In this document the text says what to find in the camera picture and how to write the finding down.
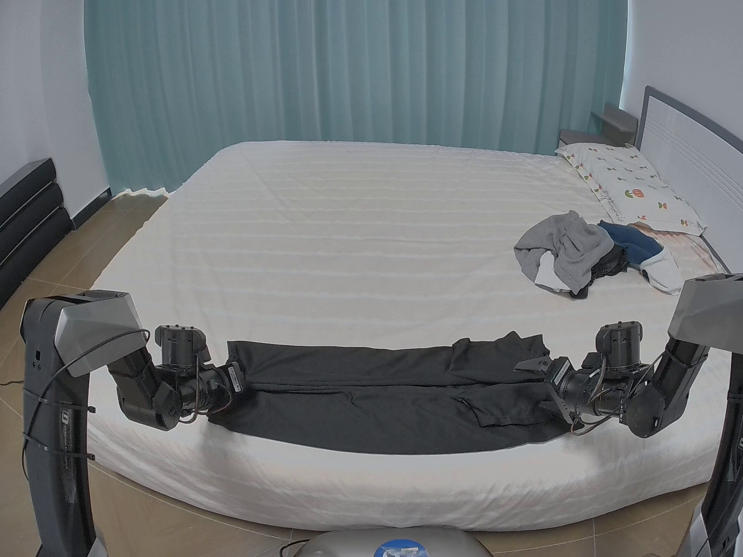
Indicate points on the blue-green curtain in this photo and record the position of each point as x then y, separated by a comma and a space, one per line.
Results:
348, 50

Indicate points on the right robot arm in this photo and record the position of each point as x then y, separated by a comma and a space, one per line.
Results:
708, 311

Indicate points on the bed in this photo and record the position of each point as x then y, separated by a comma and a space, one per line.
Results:
348, 224

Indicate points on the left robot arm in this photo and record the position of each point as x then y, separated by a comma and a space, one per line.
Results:
87, 322

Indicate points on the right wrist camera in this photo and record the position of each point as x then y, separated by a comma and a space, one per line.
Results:
592, 361

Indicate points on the white printed pillow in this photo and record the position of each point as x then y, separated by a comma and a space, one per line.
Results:
632, 177

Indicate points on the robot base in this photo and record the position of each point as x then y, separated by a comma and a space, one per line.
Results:
348, 546

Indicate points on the grey bedside table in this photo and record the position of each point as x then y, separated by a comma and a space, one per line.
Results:
615, 116

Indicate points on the black T-shirt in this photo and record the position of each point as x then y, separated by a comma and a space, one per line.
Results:
377, 415

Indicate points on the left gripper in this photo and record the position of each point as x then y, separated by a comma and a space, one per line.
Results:
215, 389

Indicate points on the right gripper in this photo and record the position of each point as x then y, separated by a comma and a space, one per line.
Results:
580, 395

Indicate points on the pile of clothes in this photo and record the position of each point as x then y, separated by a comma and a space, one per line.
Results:
574, 241

